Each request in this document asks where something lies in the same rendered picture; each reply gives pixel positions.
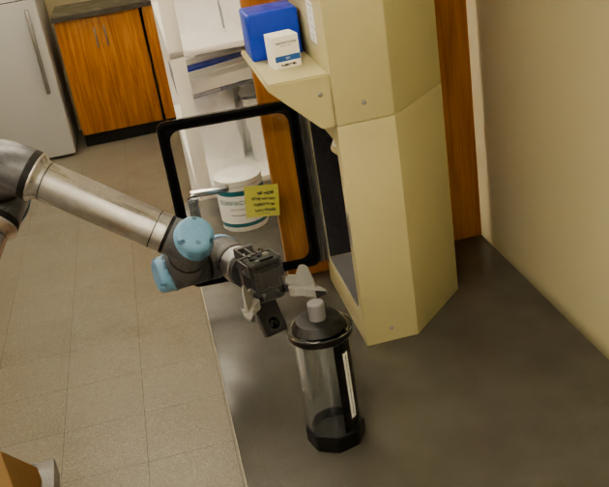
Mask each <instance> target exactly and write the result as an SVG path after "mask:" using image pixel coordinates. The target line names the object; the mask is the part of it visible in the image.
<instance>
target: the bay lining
mask: <svg viewBox="0 0 609 487"><path fill-rule="evenodd" d="M309 125H310V131H311V138H312V144H313V151H314V157H315V163H316V170H317V177H318V183H319V189H320V195H321V202H322V209H323V215H324V221H325V227H326V234H327V241H328V247H329V252H330V256H331V257H332V256H335V255H339V254H344V253H348V252H351V246H350V242H349V235H348V227H347V220H346V213H345V204H344V197H343V190H342V183H341V177H340V169H339V162H338V155H336V154H335V153H333V152H332V150H331V146H332V142H333V139H332V138H331V136H330V135H329V134H328V133H327V132H326V130H325V129H321V128H320V127H318V126H317V125H315V124H314V123H312V122H311V121H309Z"/></svg>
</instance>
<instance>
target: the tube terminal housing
mask: <svg viewBox="0 0 609 487"><path fill-rule="evenodd" d="M310 1H311V2H312V9H313V16H314V23H315V30H316V37H317V43H318V45H316V44H315V43H314V42H313V41H312V40H311V39H310V34H309V27H308V20H307V13H306V6H305V0H288V2H289V3H291V4H292V5H293V6H295V7H296V8H297V14H298V21H299V27H300V33H301V40H302V47H303V50H304V51H305V52H306V53H307V54H308V55H309V56H310V57H311V58H312V59H313V60H314V61H315V62H316V63H317V64H318V65H320V66H321V67H322V68H323V69H324V70H325V71H326V72H327V73H328V74H329V75H330V80H331V87H332V94H333V107H334V115H335V121H336V126H335V128H330V129H326V132H327V133H328V134H329V135H330V136H331V138H332V139H333V140H334V143H335V146H336V149H337V155H338V162H339V169H340V177H341V183H342V190H343V197H344V204H345V211H346V212H347V213H348V215H349V221H350V229H351V236H352V243H353V247H352V246H351V245H350V246H351V253H352V260H353V267H354V274H355V280H356V288H357V295H358V302H359V306H357V305H356V303H355V301H354V299H353V298H352V296H351V294H350V292H349V291H348V289H347V287H346V285H345V284H344V282H343V280H342V278H341V277H340V275H339V273H338V271H337V270H336V268H335V266H334V264H333V262H332V260H331V256H330V252H329V247H328V252H329V258H330V263H329V262H328V263H329V270H330V276H331V281H332V283H333V285H334V287H335V289H336V291H337V292H338V293H339V295H340V297H341V299H342V301H343V303H344V304H345V306H346V308H347V310H348V312H349V314H350V315H351V317H352V319H353V321H354V323H355V325H356V326H357V328H358V330H359V332H360V334H361V336H362V338H363V340H364V342H365V344H366V346H371V345H375V344H379V343H383V342H387V341H391V340H394V339H399V338H403V337H407V336H411V335H415V334H419V333H420V332H421V330H422V329H423V328H424V327H425V326H426V325H427V324H428V322H429V321H430V320H431V319H432V318H433V317H434V316H435V315H436V313H437V312H438V311H439V310H440V309H441V308H442V307H443V305H444V304H445V303H446V302H447V301H448V300H449V299H450V297H451V296H452V295H453V294H454V293H455V292H456V291H457V289H458V283H457V271H456V260H455V248H454V236H453V225H452V212H451V201H450V178H449V167H448V155H447V143H446V132H445V120H444V108H443V97H442V85H441V75H440V63H439V51H438V40H437V28H436V16H435V5H434V0H310Z"/></svg>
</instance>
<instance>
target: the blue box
mask: <svg viewBox="0 0 609 487"><path fill-rule="evenodd" d="M239 14H240V20H241V24H242V30H243V36H244V41H245V47H246V53H247V54H248V56H249V57H250V58H251V60H252V61H253V62H259V61H264V60H268V57H267V51H266V46H265V40H264V34H268V33H273V32H276V31H281V30H285V29H290V30H292V31H294V32H296V33H297V34H298V41H299V47H300V53H302V52H303V47H302V40H301V33H300V27H299V21H298V14H297V8H296V7H295V6H293V5H292V4H291V3H289V2H288V1H287V0H282V1H276V2H272V3H267V4H261V5H256V6H251V7H245V8H240V9H239Z"/></svg>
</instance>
